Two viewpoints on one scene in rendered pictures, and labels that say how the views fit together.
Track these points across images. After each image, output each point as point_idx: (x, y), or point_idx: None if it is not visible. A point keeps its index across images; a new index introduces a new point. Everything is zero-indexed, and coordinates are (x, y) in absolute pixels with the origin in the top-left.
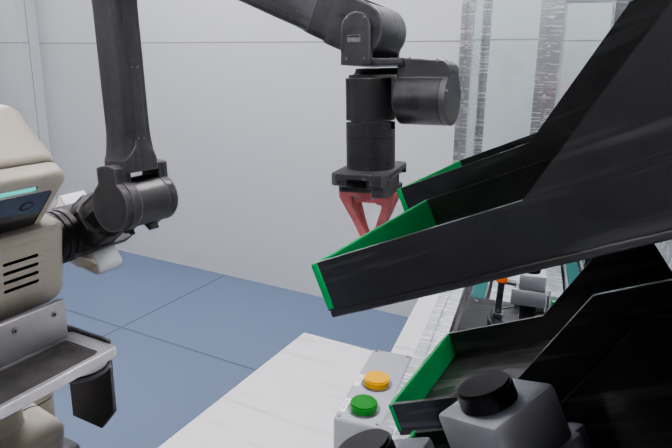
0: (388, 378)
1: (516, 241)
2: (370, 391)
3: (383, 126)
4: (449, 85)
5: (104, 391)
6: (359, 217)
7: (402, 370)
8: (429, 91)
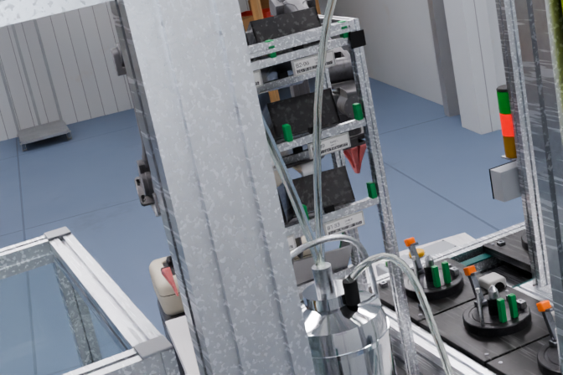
0: (421, 253)
1: None
2: (408, 258)
3: (342, 116)
4: (350, 101)
5: (297, 238)
6: (348, 157)
7: (440, 252)
8: (342, 105)
